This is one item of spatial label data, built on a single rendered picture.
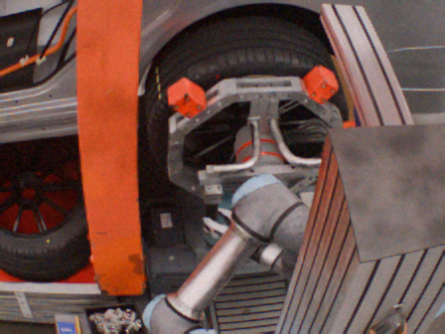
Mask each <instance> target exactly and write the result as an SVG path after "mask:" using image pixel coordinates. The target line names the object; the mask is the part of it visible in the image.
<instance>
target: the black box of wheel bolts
mask: <svg viewBox="0 0 445 334"><path fill-rule="evenodd" d="M82 309H83V312H84V316H85V318H86V320H87V323H88V327H89V331H90V334H147V332H146V329H145V326H144V323H143V320H142V317H141V314H140V311H139V308H138V305H137V302H136V301H134V302H126V303H119V304H116V303H115V304H112V305H111V304H108V305H101V306H99V305H97V306H91V307H89V306H88V307H83V308H82Z"/></svg>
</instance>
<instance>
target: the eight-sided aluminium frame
mask: <svg viewBox="0 0 445 334"><path fill-rule="evenodd" d="M308 96H309V94H308V91H307V90H306V86H305V84H304V81H303V80H301V79H300V78H299V77H290V76H288V78H284V77H276V78H246V79H235V78H232V79H230V80H223V81H222V82H219V83H217V84H216V85H215V86H214V87H213V88H212V89H209V90H208V91H206V92H205V98H206V103H207V107H206V108H205V109H204V110H202V111H201V112H199V113H197V114H195V115H194V116H192V117H191V118H188V117H187V116H184V115H182V114H180V113H179V112H177V113H175V115H174V116H172V117H171V118H170V119H169V123H168V126H169V146H168V159H167V160H168V161H167V169H168V176H169V180H170V181H172V182H174V183H175V185H179V186H181V187H183V188H184V189H186V190H187V191H189V192H191V193H193V194H194V195H196V196H198V197H200V198H202V199H205V198H204V192H203V186H202V185H201V186H200V185H198V180H197V174H198V172H197V171H196V170H194V169H192V168H190V167H189V166H187V165H185V164H184V163H183V158H184V136H185V135H186V134H187V133H188V132H189V131H192V130H193V129H195V128H196V127H198V126H199V125H200V124H202V123H203V122H205V121H206V120H207V119H209V118H210V117H211V116H212V115H214V114H215V113H216V112H218V111H221V110H222V109H223V108H225V107H226V106H228V105H229V104H231V103H232V102H234V101H251V100H259V101H262V100H271V99H277V98H278V99H282V100H288V99H296V100H298V101H299V102H301V103H302V104H303V105H305V106H306V108H308V109H309V110H311V111H313V112H314V113H315V114H316V115H318V116H319V117H321V118H322V120H324V121H325V122H326V126H327V127H329V128H343V121H342V117H341V113H340V110H339V109H338V108H336V107H335V105H334V104H332V103H330V102H328V101H325V102H324V103H323V104H320V103H318V102H317V101H315V100H314V99H311V98H310V97H308ZM324 146H325V144H323V143H322V146H321V151H320V152H319V153H317V154H316V155H315V156H314V157H312V158H322V154H323V150H324ZM315 177H316V176H309V177H298V178H286V180H287V188H288V189H289V191H290V192H292V193H293V194H295V193H298V192H299V191H301V190H302V189H304V188H305V187H307V186H308V185H309V184H311V183H312V182H314V181H315V180H316V178H315ZM241 185H242V183H232V184H222V188H223V189H227V190H229V191H231V192H232V193H233V194H235V193H236V190H237V189H238V188H239V187H240V186H241Z"/></svg>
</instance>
